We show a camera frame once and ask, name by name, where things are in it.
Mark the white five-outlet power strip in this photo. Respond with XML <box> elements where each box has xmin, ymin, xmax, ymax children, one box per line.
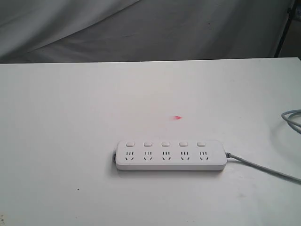
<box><xmin>115</xmin><ymin>138</ymin><xmax>227</xmax><ymax>171</ymax></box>

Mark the white backdrop cloth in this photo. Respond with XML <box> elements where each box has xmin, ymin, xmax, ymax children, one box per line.
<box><xmin>0</xmin><ymin>0</ymin><xmax>295</xmax><ymax>63</ymax></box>

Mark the black tripod stand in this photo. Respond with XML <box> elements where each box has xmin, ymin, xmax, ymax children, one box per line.
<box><xmin>274</xmin><ymin>0</ymin><xmax>298</xmax><ymax>58</ymax></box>

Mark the grey power cable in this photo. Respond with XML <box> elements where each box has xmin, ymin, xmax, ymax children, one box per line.
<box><xmin>225</xmin><ymin>110</ymin><xmax>301</xmax><ymax>184</ymax></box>

